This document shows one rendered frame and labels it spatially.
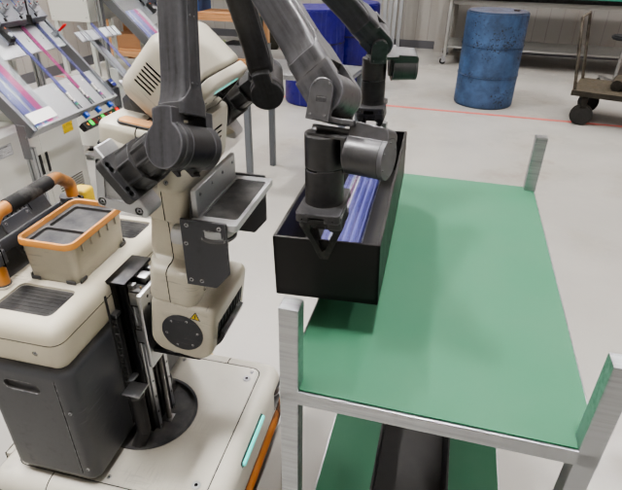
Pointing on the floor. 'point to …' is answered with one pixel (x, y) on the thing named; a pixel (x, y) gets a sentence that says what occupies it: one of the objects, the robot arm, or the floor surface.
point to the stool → (621, 51)
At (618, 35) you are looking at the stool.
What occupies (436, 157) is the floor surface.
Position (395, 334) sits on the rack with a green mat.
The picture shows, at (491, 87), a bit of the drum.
